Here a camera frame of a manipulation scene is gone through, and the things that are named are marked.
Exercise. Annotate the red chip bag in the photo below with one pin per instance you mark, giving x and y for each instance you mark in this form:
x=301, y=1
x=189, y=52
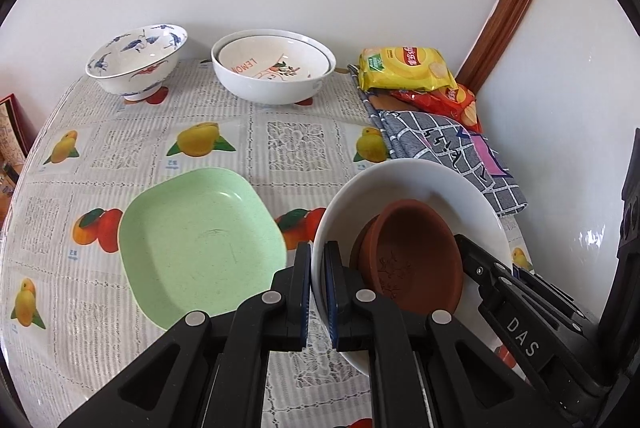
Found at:
x=450, y=102

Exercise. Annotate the blue patterned white bowl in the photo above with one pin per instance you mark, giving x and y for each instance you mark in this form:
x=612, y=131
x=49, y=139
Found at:
x=135, y=72

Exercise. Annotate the white bowl with orange print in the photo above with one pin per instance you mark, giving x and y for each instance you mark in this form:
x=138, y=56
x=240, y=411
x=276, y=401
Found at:
x=270, y=57

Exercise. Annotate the green square plate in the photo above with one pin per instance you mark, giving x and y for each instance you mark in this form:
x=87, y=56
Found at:
x=200, y=248

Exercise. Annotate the yellow chip bag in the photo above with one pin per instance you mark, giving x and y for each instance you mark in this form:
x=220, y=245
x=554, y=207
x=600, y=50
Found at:
x=405, y=67

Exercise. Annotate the grey checked cloth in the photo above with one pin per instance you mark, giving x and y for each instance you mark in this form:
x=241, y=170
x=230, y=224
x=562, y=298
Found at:
x=440, y=142

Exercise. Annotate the fruit print tablecloth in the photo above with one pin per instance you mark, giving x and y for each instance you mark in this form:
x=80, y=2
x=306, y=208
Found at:
x=290, y=142

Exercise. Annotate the red box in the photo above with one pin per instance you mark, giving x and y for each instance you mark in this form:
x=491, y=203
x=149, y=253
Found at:
x=12, y=132

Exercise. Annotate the white round plate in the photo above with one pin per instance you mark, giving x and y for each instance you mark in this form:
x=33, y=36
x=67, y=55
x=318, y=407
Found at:
x=400, y=183

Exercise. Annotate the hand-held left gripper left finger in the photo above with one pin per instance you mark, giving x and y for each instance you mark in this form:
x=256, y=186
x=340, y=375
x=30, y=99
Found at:
x=304, y=303

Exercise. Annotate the large white bowl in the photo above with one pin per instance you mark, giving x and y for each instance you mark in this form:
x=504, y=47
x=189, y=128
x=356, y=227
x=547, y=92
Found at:
x=265, y=90

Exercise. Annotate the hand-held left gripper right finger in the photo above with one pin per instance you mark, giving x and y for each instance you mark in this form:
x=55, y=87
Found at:
x=330, y=303

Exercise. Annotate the brown clay bowl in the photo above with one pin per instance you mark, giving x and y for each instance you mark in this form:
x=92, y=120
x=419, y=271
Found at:
x=362, y=248
x=415, y=258

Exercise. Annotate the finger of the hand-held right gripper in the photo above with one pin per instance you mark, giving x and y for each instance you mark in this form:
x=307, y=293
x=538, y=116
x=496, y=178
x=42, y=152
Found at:
x=510, y=323
x=555, y=303

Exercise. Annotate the wooden door frame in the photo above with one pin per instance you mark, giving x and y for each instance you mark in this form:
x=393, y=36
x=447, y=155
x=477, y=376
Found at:
x=515, y=7

